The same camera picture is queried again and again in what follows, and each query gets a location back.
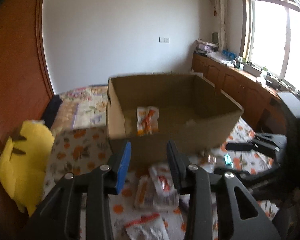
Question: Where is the red top white snack packet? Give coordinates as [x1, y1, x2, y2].
[125, 213, 169, 239]

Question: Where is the wooden headboard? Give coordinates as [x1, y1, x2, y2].
[0, 0, 54, 152]

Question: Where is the teal small snack packet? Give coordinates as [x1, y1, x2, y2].
[223, 154, 234, 168]

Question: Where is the brown cardboard box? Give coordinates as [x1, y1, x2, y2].
[106, 74, 243, 167]

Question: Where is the silver crumpled snack packet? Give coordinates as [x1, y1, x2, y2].
[149, 164, 179, 211]

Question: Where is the wooden cabinet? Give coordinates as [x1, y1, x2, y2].
[192, 53, 287, 135]

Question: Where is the white wall switch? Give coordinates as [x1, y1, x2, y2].
[159, 37, 170, 43]

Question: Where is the window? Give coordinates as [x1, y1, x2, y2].
[243, 0, 300, 96]

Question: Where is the yellow plush toy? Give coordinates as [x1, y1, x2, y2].
[0, 120, 55, 216]

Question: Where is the chicken feet snack packet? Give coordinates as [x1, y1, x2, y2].
[136, 106, 159, 136]

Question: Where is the floral quilt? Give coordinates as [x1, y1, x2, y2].
[50, 85, 108, 136]

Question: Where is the orange stripe white snack packet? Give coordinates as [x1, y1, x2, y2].
[134, 176, 156, 210]

